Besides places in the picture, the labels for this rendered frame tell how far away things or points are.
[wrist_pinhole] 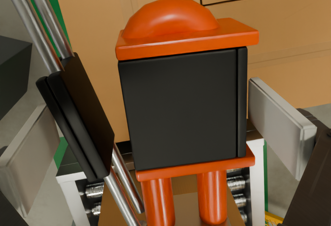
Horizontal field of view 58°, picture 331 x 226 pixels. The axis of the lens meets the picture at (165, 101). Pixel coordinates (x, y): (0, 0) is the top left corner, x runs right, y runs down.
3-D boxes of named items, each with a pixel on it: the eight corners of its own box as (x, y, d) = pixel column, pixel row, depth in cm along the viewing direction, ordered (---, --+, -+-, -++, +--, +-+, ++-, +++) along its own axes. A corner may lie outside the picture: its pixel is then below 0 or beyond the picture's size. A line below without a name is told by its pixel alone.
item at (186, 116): (232, 128, 23) (256, 167, 18) (136, 141, 23) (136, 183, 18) (231, 16, 20) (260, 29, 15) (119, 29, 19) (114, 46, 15)
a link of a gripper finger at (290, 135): (302, 128, 13) (318, 126, 13) (248, 77, 20) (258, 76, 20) (296, 182, 14) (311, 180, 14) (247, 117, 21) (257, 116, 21)
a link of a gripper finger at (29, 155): (26, 220, 14) (10, 222, 14) (61, 142, 20) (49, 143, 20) (7, 166, 13) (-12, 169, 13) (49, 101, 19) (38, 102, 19)
